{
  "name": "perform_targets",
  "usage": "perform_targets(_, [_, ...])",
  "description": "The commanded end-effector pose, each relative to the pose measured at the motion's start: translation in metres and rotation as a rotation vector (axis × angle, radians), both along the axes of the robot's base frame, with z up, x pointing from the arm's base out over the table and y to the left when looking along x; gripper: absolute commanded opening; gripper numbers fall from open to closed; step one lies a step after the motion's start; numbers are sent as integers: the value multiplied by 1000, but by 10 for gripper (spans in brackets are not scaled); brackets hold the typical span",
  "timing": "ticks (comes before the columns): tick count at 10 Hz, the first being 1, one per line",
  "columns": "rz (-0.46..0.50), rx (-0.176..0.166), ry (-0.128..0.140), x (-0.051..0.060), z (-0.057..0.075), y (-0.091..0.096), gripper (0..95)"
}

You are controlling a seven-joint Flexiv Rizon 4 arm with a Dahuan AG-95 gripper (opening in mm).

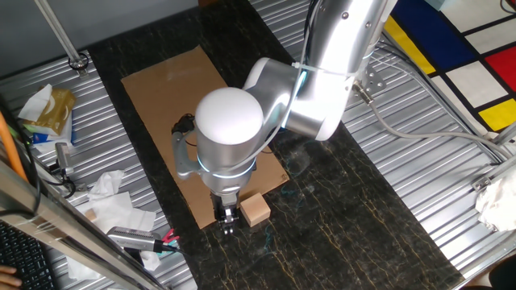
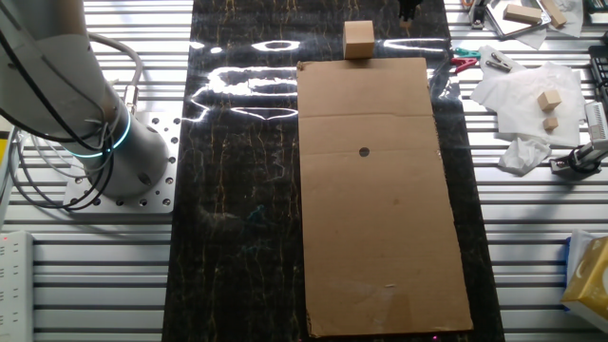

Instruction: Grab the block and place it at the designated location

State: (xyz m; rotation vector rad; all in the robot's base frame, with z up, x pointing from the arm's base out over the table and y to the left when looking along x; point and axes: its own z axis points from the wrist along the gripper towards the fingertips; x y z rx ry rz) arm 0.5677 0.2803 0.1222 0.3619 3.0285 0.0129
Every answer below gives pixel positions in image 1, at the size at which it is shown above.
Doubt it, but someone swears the white crumpled cloth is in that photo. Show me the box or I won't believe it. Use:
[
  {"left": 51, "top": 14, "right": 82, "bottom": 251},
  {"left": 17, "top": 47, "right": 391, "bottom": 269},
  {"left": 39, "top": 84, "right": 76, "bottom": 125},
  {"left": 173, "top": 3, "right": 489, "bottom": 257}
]
[{"left": 474, "top": 172, "right": 516, "bottom": 233}]

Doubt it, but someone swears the grey base cable with connector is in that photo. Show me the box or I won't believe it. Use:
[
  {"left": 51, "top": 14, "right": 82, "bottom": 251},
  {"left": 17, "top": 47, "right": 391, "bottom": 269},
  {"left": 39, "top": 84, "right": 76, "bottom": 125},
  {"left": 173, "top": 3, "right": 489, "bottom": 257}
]
[{"left": 352, "top": 82, "right": 515, "bottom": 160}]

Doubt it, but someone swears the silver metal frame beam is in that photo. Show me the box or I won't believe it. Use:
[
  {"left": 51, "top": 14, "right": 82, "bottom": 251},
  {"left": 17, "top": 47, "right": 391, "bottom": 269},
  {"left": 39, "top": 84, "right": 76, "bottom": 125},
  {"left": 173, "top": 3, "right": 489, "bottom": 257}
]
[{"left": 0, "top": 159, "right": 166, "bottom": 290}]

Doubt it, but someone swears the blue white tissue pack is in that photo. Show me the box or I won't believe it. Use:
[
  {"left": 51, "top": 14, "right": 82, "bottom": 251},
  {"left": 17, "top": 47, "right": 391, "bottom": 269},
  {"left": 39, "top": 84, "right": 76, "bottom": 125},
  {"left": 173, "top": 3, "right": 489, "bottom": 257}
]
[{"left": 23, "top": 112, "right": 76, "bottom": 154}]

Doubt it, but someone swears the red clothespin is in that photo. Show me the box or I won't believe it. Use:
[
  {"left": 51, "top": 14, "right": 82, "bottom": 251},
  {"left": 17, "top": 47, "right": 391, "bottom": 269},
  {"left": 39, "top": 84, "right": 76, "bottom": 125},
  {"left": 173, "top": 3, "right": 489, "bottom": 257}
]
[{"left": 160, "top": 228, "right": 181, "bottom": 245}]

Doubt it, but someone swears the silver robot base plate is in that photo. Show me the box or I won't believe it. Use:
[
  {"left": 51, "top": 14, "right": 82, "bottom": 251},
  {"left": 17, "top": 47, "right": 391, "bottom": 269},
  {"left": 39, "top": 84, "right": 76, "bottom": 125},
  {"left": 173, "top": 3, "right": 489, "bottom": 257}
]
[{"left": 358, "top": 66, "right": 387, "bottom": 100}]

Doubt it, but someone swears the person hand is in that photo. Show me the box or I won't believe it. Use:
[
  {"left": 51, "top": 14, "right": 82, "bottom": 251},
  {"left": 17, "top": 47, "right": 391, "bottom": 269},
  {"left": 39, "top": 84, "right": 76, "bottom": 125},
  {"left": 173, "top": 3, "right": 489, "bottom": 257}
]
[{"left": 0, "top": 264, "right": 24, "bottom": 288}]

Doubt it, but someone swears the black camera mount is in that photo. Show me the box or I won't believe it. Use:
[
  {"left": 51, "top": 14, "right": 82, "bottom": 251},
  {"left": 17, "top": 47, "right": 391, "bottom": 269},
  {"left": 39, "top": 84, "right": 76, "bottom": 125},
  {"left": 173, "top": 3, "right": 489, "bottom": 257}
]
[{"left": 48, "top": 160, "right": 88, "bottom": 198}]

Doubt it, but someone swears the large white tissue sheet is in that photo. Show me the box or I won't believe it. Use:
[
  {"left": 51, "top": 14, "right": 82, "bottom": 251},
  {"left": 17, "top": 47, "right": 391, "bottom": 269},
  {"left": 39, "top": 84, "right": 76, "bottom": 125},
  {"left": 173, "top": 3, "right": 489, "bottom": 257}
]
[{"left": 66, "top": 191, "right": 162, "bottom": 281}]

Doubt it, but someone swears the yellow tissue box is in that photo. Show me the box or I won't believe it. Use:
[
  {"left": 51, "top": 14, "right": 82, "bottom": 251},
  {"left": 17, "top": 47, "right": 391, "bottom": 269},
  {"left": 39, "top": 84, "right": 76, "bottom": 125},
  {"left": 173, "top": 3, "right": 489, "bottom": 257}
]
[{"left": 34, "top": 87, "right": 77, "bottom": 136}]

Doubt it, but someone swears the aluminium pole with foot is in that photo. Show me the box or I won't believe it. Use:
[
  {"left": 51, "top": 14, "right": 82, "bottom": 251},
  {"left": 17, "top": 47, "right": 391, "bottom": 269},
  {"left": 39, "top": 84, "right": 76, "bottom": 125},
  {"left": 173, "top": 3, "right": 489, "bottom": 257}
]
[{"left": 34, "top": 0, "right": 89, "bottom": 77}]

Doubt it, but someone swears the aluminium profile bar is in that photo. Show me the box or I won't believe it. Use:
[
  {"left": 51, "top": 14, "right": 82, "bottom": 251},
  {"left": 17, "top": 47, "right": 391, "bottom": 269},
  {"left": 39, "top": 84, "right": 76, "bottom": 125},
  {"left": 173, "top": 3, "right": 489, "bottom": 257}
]
[{"left": 471, "top": 155, "right": 516, "bottom": 193}]

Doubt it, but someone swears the crumpled white tissue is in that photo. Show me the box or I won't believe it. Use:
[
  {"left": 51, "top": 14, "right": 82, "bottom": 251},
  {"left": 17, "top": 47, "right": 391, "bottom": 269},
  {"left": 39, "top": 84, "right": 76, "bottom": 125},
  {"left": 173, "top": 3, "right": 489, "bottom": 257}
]
[{"left": 87, "top": 169, "right": 125, "bottom": 202}]

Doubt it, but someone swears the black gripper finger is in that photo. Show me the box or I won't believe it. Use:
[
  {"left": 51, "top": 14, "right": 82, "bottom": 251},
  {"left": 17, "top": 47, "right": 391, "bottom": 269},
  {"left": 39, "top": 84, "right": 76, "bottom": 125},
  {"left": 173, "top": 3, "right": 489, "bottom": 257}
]
[
  {"left": 217, "top": 209, "right": 230, "bottom": 235},
  {"left": 225, "top": 205, "right": 241, "bottom": 235}
]

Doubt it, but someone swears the black keyboard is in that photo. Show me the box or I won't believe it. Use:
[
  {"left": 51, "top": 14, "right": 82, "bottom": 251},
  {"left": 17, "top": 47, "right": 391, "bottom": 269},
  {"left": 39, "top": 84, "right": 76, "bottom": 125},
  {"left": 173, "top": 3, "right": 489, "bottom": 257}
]
[{"left": 0, "top": 221, "right": 57, "bottom": 290}]

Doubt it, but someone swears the white pulled tissue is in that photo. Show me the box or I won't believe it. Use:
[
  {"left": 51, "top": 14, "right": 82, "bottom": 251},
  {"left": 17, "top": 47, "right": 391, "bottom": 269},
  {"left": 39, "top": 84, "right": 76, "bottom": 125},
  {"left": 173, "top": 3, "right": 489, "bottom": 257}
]
[{"left": 18, "top": 83, "right": 54, "bottom": 122}]

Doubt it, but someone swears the mondrian pattern mat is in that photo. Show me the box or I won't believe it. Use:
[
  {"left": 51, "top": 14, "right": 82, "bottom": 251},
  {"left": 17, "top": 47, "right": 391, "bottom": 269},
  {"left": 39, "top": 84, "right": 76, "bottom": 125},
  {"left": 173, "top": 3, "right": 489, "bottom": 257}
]
[{"left": 382, "top": 0, "right": 516, "bottom": 134}]

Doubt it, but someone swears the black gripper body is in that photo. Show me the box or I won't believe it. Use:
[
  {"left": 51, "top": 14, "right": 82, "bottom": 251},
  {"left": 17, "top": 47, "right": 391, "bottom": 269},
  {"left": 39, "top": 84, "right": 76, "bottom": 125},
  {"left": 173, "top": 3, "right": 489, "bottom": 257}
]
[{"left": 210, "top": 192, "right": 241, "bottom": 221}]

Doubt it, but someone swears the large wooden cube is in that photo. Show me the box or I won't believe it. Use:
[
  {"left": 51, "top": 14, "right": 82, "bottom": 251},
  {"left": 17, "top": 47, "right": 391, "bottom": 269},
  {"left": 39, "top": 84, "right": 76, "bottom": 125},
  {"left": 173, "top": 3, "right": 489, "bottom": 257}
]
[{"left": 239, "top": 192, "right": 272, "bottom": 229}]

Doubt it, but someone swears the orange tube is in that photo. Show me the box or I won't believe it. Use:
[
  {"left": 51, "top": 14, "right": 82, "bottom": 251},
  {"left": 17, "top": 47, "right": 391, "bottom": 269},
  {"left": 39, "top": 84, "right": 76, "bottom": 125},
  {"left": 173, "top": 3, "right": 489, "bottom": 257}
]
[{"left": 0, "top": 110, "right": 29, "bottom": 182}]

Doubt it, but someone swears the black marble pattern mat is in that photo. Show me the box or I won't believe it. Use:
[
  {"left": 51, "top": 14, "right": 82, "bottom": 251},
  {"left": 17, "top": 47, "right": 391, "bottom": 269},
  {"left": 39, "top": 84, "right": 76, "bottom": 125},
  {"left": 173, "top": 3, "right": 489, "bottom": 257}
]
[{"left": 86, "top": 0, "right": 464, "bottom": 290}]

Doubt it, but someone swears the brown cardboard sheet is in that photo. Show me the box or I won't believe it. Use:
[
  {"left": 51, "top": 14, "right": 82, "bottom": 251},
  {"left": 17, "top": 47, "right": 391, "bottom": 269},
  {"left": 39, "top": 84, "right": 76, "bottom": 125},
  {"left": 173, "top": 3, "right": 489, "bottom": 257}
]
[{"left": 120, "top": 44, "right": 290, "bottom": 230}]

